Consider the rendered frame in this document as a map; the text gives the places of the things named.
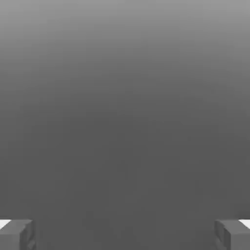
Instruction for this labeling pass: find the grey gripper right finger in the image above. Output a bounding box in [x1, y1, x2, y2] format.
[213, 219, 250, 250]

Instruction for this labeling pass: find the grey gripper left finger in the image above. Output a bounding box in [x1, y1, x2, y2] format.
[0, 219, 37, 250]

